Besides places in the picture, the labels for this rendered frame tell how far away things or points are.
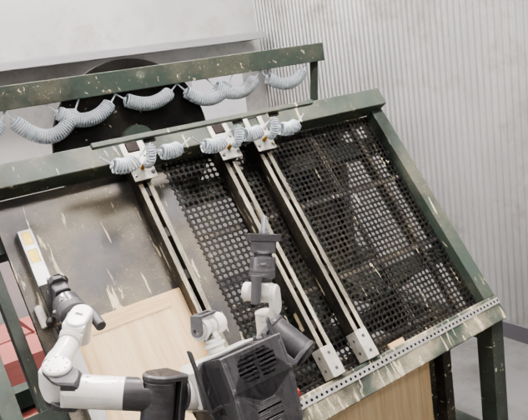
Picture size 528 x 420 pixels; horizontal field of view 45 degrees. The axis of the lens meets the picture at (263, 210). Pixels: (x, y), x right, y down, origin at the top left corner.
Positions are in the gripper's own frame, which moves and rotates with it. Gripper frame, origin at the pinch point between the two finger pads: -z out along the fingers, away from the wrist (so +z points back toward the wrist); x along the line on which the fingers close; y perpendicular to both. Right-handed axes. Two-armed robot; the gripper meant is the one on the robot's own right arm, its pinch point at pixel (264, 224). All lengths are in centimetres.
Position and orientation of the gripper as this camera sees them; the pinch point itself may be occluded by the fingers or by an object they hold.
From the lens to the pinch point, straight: 217.1
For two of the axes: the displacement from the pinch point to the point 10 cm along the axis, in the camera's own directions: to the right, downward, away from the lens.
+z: -0.3, 10.0, 0.1
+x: -10.0, -0.3, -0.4
